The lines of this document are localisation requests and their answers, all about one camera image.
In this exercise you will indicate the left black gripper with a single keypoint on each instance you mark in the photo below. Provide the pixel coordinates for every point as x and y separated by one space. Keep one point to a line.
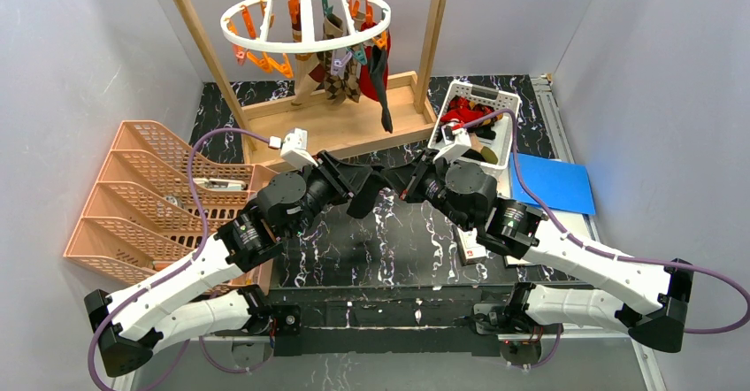
339 175

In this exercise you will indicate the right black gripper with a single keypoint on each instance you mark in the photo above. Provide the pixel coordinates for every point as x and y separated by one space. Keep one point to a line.
416 177

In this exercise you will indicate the black sock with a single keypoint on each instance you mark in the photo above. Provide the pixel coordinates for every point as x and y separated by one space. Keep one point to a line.
377 74
364 200

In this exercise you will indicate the white round clip hanger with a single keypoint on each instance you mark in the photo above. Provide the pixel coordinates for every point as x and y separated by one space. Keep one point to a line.
309 42

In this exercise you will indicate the orange clothes peg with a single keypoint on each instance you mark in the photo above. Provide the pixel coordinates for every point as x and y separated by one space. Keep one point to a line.
270 65

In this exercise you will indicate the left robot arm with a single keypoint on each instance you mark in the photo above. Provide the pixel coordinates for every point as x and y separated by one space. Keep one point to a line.
131 325

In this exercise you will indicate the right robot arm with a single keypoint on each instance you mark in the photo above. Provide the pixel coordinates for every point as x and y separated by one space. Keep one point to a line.
646 301

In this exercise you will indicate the brown argyle sock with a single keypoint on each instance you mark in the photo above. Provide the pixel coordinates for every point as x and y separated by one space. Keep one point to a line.
338 89

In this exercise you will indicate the red sock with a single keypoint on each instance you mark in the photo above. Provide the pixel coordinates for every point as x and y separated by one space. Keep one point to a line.
365 82

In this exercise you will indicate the small white red box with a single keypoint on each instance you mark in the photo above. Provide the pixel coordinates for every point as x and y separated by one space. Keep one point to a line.
470 251

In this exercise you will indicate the white perforated laundry basket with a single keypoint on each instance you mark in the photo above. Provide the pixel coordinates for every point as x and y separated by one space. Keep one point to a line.
491 140

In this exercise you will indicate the beige sock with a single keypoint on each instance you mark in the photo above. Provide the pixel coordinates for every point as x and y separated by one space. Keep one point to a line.
309 74

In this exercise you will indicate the white stapler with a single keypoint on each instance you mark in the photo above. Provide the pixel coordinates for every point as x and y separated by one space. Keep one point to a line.
221 184

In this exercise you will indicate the blue folder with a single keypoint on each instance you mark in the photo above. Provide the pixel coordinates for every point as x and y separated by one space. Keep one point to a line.
561 186

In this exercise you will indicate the white flat board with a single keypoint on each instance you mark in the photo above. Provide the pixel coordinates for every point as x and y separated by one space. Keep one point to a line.
550 237

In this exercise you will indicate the striped sock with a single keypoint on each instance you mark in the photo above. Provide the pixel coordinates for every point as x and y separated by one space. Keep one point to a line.
295 16

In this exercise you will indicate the peach mesh file organizer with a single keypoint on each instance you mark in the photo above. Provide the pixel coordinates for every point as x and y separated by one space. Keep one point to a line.
140 217

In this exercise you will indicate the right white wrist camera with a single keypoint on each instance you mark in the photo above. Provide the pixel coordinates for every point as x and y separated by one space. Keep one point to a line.
456 141

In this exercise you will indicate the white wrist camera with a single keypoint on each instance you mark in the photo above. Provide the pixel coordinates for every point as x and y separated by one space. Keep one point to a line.
293 148
456 141

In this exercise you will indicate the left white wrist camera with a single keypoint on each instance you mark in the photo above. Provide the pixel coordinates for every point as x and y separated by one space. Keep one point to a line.
293 148

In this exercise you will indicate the wooden hanger rack frame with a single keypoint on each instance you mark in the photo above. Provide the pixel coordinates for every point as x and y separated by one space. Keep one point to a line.
346 130

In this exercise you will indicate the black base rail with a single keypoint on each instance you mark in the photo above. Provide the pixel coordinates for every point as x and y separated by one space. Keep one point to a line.
369 320

